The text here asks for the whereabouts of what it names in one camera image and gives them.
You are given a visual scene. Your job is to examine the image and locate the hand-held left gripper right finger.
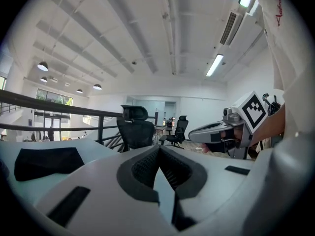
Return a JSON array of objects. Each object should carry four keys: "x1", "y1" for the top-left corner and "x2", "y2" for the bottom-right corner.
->
[{"x1": 154, "y1": 145, "x2": 304, "y2": 234}]

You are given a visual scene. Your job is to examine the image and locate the person's right hand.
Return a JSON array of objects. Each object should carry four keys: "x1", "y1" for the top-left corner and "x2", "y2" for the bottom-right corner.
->
[{"x1": 202, "y1": 128, "x2": 245, "y2": 154}]

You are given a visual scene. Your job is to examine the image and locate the beige shirt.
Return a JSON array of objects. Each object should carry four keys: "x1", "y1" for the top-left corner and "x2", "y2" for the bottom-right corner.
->
[{"x1": 254, "y1": 0, "x2": 315, "y2": 142}]

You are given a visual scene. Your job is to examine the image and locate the black high-back office chair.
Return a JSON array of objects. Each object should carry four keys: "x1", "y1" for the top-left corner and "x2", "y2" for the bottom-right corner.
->
[{"x1": 116, "y1": 104, "x2": 156, "y2": 153}]

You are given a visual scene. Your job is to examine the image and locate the black folded cloth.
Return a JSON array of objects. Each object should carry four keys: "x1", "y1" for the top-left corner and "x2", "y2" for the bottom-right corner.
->
[{"x1": 14, "y1": 147, "x2": 86, "y2": 182}]

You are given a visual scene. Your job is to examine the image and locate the black metal rig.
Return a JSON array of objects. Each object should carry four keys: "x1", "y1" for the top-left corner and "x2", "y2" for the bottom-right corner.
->
[{"x1": 262, "y1": 93, "x2": 282, "y2": 117}]

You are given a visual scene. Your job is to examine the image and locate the glass entrance doors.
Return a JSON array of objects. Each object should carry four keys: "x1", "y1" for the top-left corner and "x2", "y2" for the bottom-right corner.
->
[{"x1": 33, "y1": 88, "x2": 74, "y2": 142}]

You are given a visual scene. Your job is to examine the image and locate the ceiling air vent grille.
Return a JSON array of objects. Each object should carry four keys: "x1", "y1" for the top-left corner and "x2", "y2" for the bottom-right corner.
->
[{"x1": 219, "y1": 11, "x2": 237, "y2": 46}]

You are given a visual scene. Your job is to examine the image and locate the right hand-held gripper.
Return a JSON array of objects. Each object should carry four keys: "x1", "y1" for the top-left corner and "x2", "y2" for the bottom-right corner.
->
[{"x1": 188, "y1": 90, "x2": 269, "y2": 160}]

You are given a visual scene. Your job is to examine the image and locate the person's left forearm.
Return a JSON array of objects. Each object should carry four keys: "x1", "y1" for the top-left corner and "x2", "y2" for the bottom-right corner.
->
[{"x1": 248, "y1": 103, "x2": 287, "y2": 154}]

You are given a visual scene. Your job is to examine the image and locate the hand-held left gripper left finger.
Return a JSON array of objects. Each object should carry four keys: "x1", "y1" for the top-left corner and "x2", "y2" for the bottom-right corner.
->
[{"x1": 33, "y1": 145, "x2": 178, "y2": 236}]

